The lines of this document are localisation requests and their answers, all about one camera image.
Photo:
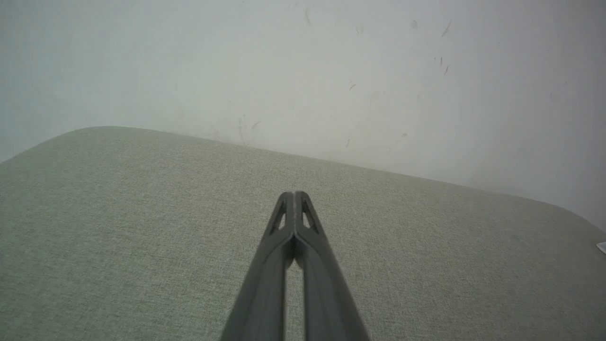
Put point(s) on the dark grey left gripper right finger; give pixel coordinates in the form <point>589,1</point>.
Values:
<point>326,293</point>

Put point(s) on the blue and white shirt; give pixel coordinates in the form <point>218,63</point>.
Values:
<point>602,247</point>

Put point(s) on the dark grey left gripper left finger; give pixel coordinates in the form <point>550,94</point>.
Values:
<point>265,293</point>

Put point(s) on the grey fabric sofa cushion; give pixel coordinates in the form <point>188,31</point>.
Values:
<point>118,237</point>

